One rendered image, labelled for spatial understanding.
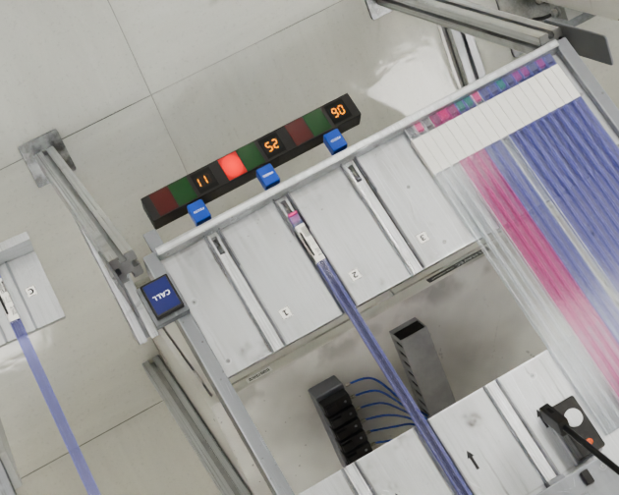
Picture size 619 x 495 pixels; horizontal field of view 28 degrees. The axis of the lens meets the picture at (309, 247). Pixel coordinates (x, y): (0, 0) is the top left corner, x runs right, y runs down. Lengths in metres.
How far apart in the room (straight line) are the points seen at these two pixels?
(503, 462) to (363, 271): 0.32
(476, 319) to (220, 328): 0.55
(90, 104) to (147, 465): 0.79
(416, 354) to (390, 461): 0.38
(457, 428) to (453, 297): 0.42
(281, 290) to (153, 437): 1.02
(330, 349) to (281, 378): 0.09
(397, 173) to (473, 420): 0.37
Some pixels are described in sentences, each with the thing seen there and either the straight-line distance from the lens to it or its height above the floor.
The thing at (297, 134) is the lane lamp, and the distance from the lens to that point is 1.78.
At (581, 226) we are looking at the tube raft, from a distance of 1.75.
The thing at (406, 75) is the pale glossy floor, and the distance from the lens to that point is 2.58.
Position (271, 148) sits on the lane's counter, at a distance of 1.77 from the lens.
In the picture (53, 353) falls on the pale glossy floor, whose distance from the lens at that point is 2.51.
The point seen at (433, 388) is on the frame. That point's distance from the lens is 2.02.
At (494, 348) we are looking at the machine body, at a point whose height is 0.62.
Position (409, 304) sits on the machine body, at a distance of 1.99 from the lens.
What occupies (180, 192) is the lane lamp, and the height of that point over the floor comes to 0.66.
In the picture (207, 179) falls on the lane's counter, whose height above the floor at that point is 0.66.
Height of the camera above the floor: 2.27
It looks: 61 degrees down
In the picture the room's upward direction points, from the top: 130 degrees clockwise
